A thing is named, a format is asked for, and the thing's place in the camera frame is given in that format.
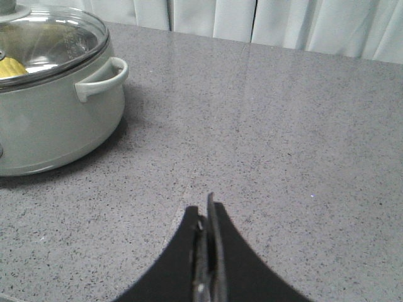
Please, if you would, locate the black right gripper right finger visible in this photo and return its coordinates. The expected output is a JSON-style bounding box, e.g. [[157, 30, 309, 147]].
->
[[207, 193, 309, 301]]

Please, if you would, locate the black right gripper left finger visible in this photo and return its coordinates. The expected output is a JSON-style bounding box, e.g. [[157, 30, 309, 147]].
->
[[116, 206, 199, 301]]

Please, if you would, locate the glass pot lid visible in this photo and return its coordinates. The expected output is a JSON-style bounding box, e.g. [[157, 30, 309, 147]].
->
[[1, 1, 110, 92]]

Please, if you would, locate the yellow corn cob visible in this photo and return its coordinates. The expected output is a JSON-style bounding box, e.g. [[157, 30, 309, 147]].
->
[[1, 23, 75, 79]]

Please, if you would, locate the pale green electric pot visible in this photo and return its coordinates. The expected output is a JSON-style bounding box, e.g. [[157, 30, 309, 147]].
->
[[1, 31, 128, 176]]

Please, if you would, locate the white curtain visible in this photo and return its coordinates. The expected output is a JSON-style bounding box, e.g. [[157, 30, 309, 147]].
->
[[15, 0, 403, 65]]

